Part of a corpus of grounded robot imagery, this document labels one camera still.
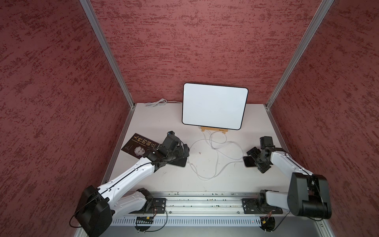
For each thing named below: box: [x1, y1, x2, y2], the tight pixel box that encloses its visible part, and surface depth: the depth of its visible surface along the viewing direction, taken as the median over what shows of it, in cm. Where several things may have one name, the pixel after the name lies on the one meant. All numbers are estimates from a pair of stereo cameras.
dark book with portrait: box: [120, 132, 160, 159], surface depth 99 cm
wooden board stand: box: [200, 126, 228, 134], surface depth 103 cm
